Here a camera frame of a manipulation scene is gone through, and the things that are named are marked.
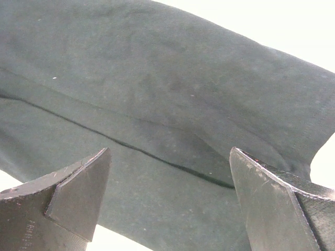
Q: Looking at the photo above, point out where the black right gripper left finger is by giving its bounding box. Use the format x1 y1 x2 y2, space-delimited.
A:
1 148 111 251

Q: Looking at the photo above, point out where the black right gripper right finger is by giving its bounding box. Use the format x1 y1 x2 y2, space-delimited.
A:
229 147 334 250

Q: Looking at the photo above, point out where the black t-shirt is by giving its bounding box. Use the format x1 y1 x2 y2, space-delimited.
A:
1 1 334 250

